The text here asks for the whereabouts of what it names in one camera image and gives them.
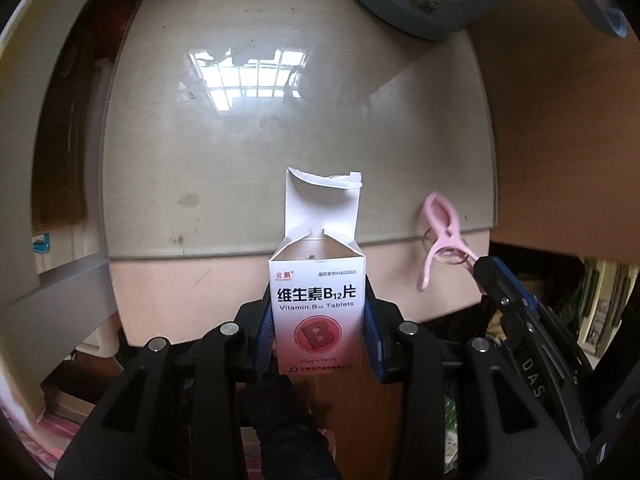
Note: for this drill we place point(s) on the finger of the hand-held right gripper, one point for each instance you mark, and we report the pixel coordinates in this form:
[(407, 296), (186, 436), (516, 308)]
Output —
[(511, 282), (530, 365)]

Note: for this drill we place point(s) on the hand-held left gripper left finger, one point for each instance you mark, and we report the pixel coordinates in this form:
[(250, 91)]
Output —
[(265, 345)]

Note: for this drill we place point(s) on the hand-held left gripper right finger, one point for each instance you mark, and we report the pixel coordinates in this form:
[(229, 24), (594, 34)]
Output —
[(374, 345)]

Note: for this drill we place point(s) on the white pink medicine box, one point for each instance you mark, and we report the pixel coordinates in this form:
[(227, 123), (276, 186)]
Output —
[(317, 305)]

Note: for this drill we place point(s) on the pink clothespin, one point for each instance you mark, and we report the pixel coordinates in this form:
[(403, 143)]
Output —
[(445, 240)]

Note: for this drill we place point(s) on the person's leg in dark pants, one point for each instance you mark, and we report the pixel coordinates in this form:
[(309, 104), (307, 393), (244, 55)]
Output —
[(295, 435)]

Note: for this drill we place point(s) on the brown wooden board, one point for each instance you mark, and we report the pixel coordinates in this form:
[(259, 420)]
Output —
[(560, 135)]

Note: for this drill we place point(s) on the pink floral bedsheet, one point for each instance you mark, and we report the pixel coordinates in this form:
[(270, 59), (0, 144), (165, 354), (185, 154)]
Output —
[(55, 435)]

